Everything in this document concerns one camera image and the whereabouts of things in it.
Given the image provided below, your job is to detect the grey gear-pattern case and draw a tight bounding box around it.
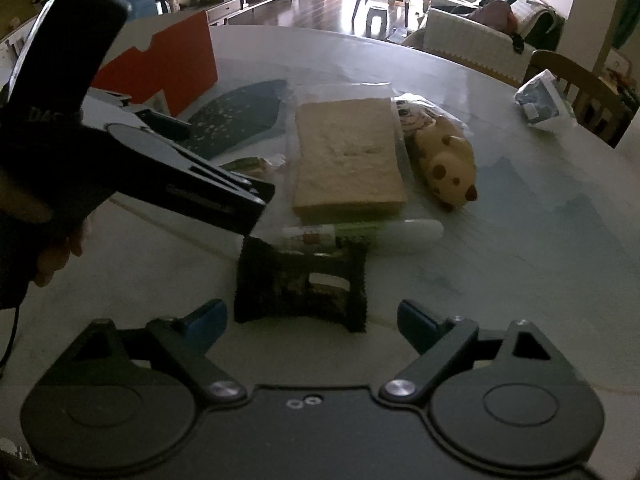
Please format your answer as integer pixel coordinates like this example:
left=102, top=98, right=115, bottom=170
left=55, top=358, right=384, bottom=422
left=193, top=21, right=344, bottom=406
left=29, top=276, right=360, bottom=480
left=221, top=154, right=286, bottom=178

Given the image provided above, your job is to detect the black foil packet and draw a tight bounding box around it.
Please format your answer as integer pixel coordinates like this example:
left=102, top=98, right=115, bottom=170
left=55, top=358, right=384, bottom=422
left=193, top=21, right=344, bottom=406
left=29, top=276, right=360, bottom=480
left=233, top=237, right=368, bottom=333

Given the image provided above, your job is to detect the white tube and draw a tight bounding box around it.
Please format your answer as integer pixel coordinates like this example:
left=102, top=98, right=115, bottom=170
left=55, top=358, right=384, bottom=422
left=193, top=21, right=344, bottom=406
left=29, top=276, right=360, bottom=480
left=278, top=219, right=444, bottom=255

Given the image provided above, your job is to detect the tan toast-shaped sponge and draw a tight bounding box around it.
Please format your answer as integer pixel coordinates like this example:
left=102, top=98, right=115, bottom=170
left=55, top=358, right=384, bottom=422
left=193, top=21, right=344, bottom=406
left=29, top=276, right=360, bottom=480
left=292, top=98, right=407, bottom=218

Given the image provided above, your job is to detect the yellow spotted plush toy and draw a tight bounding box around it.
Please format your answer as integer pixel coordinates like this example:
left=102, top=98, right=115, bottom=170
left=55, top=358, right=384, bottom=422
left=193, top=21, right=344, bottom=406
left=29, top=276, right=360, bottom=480
left=413, top=116, right=478, bottom=208

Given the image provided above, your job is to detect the person's left hand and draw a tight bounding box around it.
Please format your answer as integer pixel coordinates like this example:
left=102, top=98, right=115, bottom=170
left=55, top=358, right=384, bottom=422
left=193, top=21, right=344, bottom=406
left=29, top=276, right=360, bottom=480
left=29, top=214, right=94, bottom=288

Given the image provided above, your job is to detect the red cardboard box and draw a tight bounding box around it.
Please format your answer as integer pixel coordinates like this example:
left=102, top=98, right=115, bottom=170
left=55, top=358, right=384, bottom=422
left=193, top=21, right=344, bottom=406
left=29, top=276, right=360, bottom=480
left=92, top=11, right=218, bottom=117

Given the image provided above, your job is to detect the small white stool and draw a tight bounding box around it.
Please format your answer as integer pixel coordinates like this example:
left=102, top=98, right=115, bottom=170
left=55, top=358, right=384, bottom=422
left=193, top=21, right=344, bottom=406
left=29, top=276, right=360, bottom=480
left=366, top=4, right=390, bottom=37

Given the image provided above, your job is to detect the white tissue pack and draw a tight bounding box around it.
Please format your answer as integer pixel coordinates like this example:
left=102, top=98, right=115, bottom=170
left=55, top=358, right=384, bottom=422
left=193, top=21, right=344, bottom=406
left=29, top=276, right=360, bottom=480
left=514, top=70, right=578, bottom=134

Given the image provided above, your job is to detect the dark wooden chair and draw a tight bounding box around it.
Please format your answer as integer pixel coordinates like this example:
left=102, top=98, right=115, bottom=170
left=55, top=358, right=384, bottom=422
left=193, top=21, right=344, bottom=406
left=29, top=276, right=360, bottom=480
left=523, top=50, right=639, bottom=148

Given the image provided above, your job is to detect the sofa with cream cover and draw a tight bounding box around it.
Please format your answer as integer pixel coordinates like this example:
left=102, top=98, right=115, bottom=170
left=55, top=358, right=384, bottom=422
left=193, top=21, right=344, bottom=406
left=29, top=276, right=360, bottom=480
left=404, top=0, right=564, bottom=87

